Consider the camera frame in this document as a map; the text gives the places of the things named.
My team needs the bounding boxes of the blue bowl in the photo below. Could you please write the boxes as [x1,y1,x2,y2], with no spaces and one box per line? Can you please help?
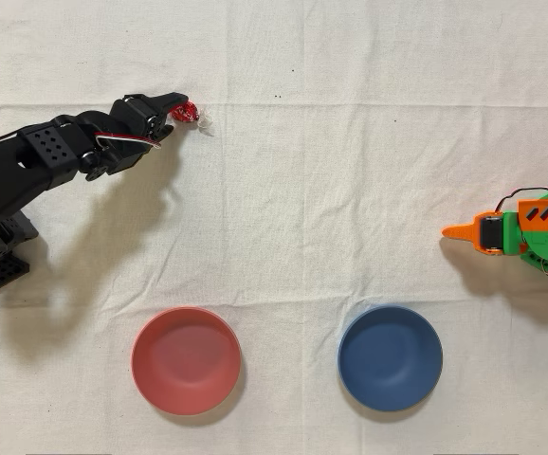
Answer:
[337,304,444,412]

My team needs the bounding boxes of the red candy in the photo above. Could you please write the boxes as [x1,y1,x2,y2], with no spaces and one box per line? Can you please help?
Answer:
[169,99,216,137]

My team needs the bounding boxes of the white tablecloth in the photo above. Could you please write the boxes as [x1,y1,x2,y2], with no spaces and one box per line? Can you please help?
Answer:
[0,0,548,455]

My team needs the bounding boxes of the orange arm servo cable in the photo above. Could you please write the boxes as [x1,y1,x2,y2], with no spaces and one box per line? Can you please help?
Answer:
[494,187,548,214]

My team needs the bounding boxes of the red bowl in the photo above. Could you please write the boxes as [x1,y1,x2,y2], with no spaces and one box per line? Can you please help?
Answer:
[131,305,243,417]

